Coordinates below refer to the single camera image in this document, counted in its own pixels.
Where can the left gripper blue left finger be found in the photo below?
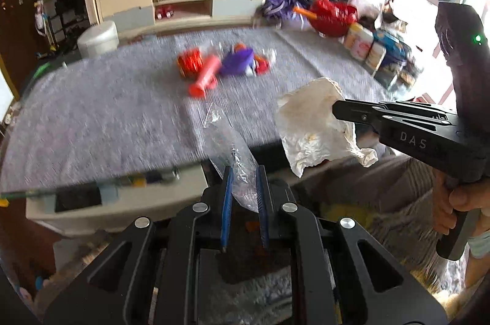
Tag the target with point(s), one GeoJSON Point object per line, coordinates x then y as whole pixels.
{"type": "Point", "coordinates": [149, 273]}

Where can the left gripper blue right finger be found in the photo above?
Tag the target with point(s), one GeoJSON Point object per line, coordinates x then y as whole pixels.
{"type": "Point", "coordinates": [340, 272]}

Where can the white paper bag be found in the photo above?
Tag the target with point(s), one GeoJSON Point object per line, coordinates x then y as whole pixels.
{"type": "Point", "coordinates": [310, 133]}

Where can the clear plastic bag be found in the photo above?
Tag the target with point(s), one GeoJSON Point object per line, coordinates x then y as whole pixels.
{"type": "Point", "coordinates": [225, 147]}

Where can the pink plastic horn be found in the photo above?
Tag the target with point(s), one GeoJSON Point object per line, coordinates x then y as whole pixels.
{"type": "Point", "coordinates": [207, 79]}

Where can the orange candy tube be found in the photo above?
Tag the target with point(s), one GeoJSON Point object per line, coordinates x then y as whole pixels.
{"type": "Point", "coordinates": [262, 62]}

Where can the red foil wrapper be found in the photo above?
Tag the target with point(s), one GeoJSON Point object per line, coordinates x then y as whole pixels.
{"type": "Point", "coordinates": [190, 63]}

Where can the purple plastic bowl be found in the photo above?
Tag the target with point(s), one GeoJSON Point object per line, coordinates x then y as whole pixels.
{"type": "Point", "coordinates": [237, 63]}

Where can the person right hand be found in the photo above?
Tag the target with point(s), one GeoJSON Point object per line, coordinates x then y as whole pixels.
{"type": "Point", "coordinates": [447, 201]}

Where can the blue round tin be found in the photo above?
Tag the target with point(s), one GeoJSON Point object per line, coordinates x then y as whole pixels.
{"type": "Point", "coordinates": [397, 53]}

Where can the white bottle cream label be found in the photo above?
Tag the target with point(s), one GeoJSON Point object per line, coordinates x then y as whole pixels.
{"type": "Point", "coordinates": [375, 57]}

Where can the white bottle yellow cap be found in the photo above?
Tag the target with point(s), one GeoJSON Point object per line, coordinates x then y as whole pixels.
{"type": "Point", "coordinates": [352, 34]}

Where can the red plastic basket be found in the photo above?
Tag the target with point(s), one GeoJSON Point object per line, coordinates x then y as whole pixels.
{"type": "Point", "coordinates": [333, 18]}

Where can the grey woven table cloth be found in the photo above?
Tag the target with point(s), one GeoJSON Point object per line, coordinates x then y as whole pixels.
{"type": "Point", "coordinates": [130, 111]}

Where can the purple fabric bag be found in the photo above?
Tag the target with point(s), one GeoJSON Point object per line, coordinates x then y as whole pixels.
{"type": "Point", "coordinates": [283, 10]}

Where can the white round stool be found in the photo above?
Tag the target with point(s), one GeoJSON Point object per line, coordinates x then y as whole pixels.
{"type": "Point", "coordinates": [98, 40]}

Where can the beige tv cabinet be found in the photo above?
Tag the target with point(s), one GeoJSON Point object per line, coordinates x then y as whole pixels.
{"type": "Point", "coordinates": [137, 17]}

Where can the orange handle stick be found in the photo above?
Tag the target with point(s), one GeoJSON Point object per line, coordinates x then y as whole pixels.
{"type": "Point", "coordinates": [308, 14]}

